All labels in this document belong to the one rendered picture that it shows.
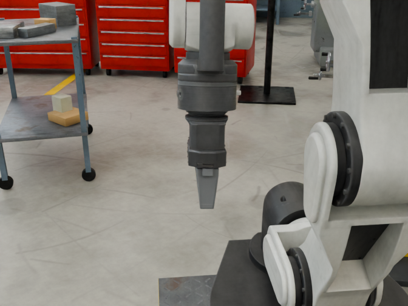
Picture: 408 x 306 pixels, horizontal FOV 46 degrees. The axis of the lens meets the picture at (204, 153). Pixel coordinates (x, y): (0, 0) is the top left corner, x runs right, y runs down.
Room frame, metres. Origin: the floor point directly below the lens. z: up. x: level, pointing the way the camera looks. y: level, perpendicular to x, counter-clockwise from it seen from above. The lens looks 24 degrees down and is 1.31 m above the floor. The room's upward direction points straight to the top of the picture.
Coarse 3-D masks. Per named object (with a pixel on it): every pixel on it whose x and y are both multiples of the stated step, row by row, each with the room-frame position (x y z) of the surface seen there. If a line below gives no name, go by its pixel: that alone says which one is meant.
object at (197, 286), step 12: (192, 276) 1.16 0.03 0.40; (204, 276) 1.16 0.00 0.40; (168, 288) 1.10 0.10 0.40; (180, 288) 1.10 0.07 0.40; (192, 288) 1.10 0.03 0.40; (204, 288) 1.10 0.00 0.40; (168, 300) 1.06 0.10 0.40; (180, 300) 1.06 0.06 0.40; (192, 300) 1.06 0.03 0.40; (204, 300) 1.06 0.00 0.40
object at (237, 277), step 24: (288, 192) 1.02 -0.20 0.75; (264, 216) 1.02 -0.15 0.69; (288, 216) 0.94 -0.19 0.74; (240, 240) 1.09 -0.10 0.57; (240, 264) 0.99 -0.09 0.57; (264, 264) 0.96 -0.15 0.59; (216, 288) 0.90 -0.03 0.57; (240, 288) 0.90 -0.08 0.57; (264, 288) 0.90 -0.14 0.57; (384, 288) 0.90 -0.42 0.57
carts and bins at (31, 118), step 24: (0, 24) 2.65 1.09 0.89; (24, 24) 3.01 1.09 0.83; (48, 24) 2.72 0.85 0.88; (72, 24) 3.00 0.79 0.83; (72, 48) 2.54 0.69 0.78; (48, 96) 3.23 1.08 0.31; (72, 96) 3.23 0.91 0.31; (24, 120) 2.74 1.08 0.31; (48, 120) 2.74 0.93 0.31; (72, 120) 2.66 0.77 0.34; (0, 144) 2.44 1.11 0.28; (0, 168) 2.44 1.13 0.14
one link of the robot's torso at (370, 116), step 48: (336, 0) 0.68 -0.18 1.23; (384, 0) 0.70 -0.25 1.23; (336, 48) 0.73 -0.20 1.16; (384, 48) 0.69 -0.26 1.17; (336, 96) 0.71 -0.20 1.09; (384, 96) 0.63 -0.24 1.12; (336, 144) 0.62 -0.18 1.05; (384, 144) 0.61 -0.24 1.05; (336, 192) 0.62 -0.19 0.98; (384, 192) 0.60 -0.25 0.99
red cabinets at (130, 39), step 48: (0, 0) 4.93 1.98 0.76; (48, 0) 4.91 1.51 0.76; (96, 0) 4.91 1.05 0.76; (144, 0) 4.83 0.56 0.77; (192, 0) 4.70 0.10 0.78; (240, 0) 4.57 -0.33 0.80; (0, 48) 4.93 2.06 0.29; (48, 48) 4.91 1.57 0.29; (96, 48) 5.15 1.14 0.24; (144, 48) 4.83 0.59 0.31
